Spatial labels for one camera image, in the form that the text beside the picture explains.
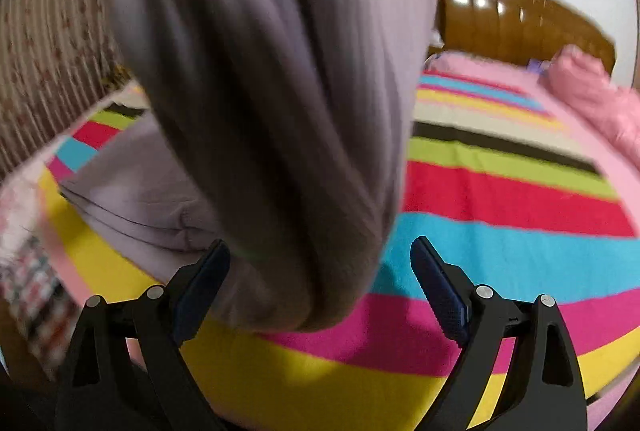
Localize glossy brown wooden headboard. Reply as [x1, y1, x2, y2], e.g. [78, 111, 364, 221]
[427, 0, 616, 72]

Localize pink floral quilt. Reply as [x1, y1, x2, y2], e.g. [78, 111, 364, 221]
[1, 158, 48, 269]

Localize brown tiger pattern blanket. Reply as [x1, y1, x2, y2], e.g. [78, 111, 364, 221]
[105, 64, 132, 92]

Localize striped floral curtain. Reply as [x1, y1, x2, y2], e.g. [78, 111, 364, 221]
[1, 0, 125, 176]

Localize plaid checked bed sheet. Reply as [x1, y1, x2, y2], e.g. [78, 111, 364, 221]
[1, 236, 80, 380]

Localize pink bed sheet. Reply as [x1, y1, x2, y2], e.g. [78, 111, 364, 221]
[425, 52, 639, 217]

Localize colourful striped bed sheet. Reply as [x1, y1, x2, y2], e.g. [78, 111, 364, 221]
[37, 69, 640, 431]

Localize pink crumpled blanket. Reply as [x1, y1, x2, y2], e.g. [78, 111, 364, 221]
[544, 44, 640, 168]

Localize purple pants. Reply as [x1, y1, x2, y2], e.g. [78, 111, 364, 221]
[60, 0, 437, 333]

